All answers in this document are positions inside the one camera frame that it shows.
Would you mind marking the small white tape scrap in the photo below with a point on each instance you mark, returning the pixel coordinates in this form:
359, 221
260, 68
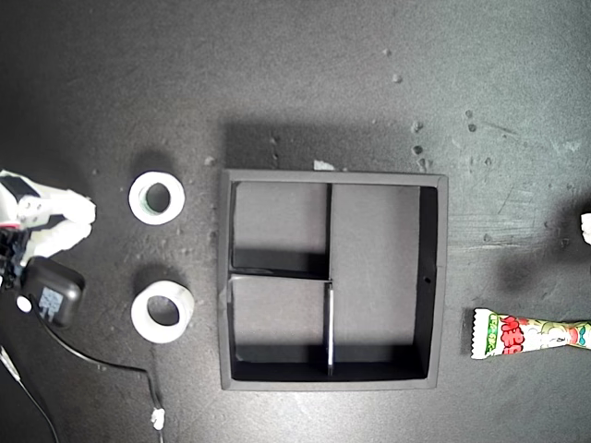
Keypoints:
158, 417

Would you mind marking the printed snack bar wrapper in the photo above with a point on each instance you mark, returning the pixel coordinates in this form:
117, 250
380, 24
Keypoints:
512, 333

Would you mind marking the white tape roll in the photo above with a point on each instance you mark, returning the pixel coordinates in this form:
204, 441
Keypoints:
138, 196
141, 318

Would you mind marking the white paper scrap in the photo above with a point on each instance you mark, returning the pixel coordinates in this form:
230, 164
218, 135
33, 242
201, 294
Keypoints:
322, 165

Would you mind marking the black compartment tray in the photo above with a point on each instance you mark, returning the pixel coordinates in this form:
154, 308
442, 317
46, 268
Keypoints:
374, 231

